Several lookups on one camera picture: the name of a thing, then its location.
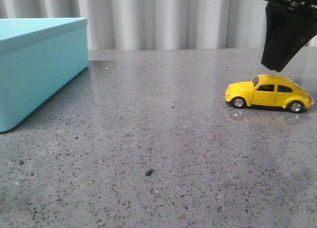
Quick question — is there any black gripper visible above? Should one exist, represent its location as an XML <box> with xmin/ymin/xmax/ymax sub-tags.
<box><xmin>261</xmin><ymin>0</ymin><xmax>317</xmax><ymax>72</ymax></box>

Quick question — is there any yellow toy beetle car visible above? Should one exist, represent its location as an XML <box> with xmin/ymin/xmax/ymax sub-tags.
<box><xmin>225</xmin><ymin>74</ymin><xmax>315</xmax><ymax>114</ymax></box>

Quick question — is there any light blue storage box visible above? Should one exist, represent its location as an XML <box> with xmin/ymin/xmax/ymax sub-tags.
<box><xmin>0</xmin><ymin>17</ymin><xmax>89</xmax><ymax>132</ymax></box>

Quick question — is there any grey pleated curtain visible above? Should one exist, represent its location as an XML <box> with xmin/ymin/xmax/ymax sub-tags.
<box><xmin>0</xmin><ymin>0</ymin><xmax>266</xmax><ymax>50</ymax></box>

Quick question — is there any small black debris chip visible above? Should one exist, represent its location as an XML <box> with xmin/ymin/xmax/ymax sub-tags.
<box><xmin>145</xmin><ymin>169</ymin><xmax>154</xmax><ymax>176</ymax></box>

